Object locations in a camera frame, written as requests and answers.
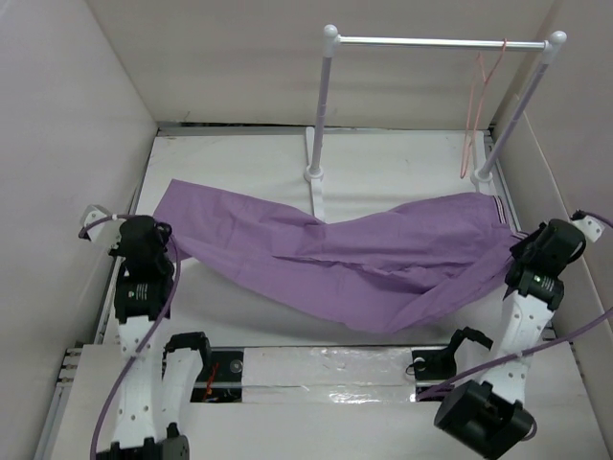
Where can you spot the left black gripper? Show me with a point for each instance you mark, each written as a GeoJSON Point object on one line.
{"type": "Point", "coordinates": [119, 249]}

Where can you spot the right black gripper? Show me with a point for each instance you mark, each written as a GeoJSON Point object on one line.
{"type": "Point", "coordinates": [518, 248]}

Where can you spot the purple trousers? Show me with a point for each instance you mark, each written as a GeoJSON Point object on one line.
{"type": "Point", "coordinates": [408, 266]}

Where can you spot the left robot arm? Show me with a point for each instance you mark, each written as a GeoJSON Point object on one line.
{"type": "Point", "coordinates": [140, 418]}

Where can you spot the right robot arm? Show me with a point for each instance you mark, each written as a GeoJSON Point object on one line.
{"type": "Point", "coordinates": [485, 411]}

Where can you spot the white clothes rack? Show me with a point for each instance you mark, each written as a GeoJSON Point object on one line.
{"type": "Point", "coordinates": [481, 174]}

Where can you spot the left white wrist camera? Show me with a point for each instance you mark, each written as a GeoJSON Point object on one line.
{"type": "Point", "coordinates": [99, 226]}

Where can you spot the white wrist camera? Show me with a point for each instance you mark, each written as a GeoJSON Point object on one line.
{"type": "Point", "coordinates": [591, 227]}
{"type": "Point", "coordinates": [99, 226]}

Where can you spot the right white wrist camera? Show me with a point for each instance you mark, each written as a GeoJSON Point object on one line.
{"type": "Point", "coordinates": [591, 227]}

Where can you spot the aluminium frame rail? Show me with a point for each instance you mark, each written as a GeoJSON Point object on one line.
{"type": "Point", "coordinates": [72, 278]}

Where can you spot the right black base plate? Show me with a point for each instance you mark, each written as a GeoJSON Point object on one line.
{"type": "Point", "coordinates": [430, 366]}

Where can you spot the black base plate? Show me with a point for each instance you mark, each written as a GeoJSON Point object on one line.
{"type": "Point", "coordinates": [221, 380]}
{"type": "Point", "coordinates": [430, 366]}

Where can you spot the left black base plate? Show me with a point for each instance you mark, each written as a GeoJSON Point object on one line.
{"type": "Point", "coordinates": [221, 380]}

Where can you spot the pink wire hanger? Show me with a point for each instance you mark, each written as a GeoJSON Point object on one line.
{"type": "Point", "coordinates": [478, 88]}

